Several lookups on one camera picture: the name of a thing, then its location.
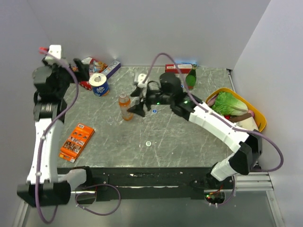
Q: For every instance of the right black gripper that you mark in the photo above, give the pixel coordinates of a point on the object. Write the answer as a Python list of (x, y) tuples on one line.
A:
[(138, 109)]

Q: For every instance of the yellow basket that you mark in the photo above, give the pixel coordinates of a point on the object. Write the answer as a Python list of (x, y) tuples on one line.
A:
[(259, 118)]

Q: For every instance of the blue box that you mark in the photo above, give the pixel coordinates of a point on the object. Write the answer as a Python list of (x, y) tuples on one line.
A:
[(186, 62)]

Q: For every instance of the white bottle cap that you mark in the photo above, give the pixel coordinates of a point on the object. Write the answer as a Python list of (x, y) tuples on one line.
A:
[(148, 143)]

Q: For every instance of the purple white box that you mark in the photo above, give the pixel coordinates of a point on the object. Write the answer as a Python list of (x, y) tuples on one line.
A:
[(111, 69)]

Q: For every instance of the orange drink bottle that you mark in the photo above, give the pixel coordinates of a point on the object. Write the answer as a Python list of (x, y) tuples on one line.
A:
[(125, 103)]

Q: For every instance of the orange snack box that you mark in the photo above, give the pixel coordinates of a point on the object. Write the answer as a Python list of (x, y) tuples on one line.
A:
[(76, 142)]

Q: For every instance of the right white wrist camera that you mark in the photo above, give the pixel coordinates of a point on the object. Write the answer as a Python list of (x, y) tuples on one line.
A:
[(139, 80)]

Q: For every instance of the clear plastic bottle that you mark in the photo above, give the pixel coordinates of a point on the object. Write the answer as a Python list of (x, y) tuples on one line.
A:
[(110, 120)]

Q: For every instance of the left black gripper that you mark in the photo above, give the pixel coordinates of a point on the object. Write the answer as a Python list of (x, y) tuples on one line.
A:
[(83, 74)]

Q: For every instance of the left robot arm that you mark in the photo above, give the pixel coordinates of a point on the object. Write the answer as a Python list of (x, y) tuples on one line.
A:
[(43, 186)]

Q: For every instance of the toilet paper roll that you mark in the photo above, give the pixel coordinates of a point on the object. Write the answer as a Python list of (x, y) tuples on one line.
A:
[(99, 84)]

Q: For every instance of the green glass bottle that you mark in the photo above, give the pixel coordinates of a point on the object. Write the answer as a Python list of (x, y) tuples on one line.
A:
[(191, 77)]

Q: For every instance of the red box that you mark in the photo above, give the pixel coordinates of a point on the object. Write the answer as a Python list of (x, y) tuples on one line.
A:
[(183, 68)]

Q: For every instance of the white paper cup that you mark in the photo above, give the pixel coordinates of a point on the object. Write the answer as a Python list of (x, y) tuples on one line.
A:
[(245, 121)]

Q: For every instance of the green lettuce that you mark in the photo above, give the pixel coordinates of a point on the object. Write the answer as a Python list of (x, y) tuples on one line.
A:
[(227, 104)]

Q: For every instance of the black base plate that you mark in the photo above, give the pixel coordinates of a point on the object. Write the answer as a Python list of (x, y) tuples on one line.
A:
[(155, 183)]

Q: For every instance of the red snack bag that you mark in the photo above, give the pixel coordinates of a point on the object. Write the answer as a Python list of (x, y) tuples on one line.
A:
[(95, 66)]

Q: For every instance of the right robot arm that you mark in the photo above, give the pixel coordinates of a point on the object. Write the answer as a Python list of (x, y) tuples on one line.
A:
[(245, 148)]

